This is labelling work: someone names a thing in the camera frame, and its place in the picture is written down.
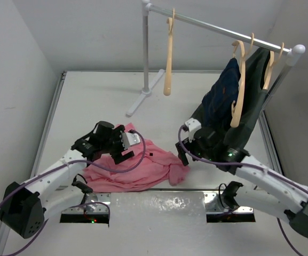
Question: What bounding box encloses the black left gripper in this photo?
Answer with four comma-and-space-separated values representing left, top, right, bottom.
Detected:
100, 126, 133, 163

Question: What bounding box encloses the beige plastic hanger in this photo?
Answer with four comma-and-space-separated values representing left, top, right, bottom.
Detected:
163, 9, 175, 96

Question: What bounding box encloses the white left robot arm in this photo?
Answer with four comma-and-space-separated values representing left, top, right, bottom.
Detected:
0, 121, 142, 239

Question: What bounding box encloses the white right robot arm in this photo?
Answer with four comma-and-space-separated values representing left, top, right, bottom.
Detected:
176, 125, 308, 238

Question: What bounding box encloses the beige hanger with blue garment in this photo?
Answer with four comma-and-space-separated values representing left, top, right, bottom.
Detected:
230, 33, 255, 128

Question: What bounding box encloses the beige hanger with green garment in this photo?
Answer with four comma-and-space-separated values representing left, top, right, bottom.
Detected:
263, 42, 285, 90

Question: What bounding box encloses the navy blue garment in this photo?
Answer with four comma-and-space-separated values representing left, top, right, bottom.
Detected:
202, 58, 241, 129

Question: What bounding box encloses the dark green garment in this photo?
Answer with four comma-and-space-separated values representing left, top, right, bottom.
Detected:
191, 48, 270, 148

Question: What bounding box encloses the white metal clothes rack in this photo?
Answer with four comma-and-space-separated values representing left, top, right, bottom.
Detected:
125, 1, 306, 117

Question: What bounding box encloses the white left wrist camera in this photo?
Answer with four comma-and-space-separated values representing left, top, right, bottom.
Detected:
121, 132, 141, 150

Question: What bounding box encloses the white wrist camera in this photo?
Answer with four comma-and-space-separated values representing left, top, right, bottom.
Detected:
121, 132, 141, 150
184, 118, 202, 132

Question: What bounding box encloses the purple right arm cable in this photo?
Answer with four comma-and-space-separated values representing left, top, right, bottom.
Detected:
178, 125, 308, 254

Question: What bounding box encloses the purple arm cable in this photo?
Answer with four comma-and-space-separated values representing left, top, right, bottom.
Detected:
178, 125, 308, 254
0, 129, 146, 254

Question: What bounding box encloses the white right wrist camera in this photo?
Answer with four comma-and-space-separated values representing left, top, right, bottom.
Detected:
184, 118, 202, 132

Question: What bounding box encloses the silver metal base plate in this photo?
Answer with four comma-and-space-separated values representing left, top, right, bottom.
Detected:
60, 189, 256, 224

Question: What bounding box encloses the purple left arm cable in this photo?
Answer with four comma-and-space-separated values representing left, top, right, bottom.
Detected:
0, 129, 146, 254

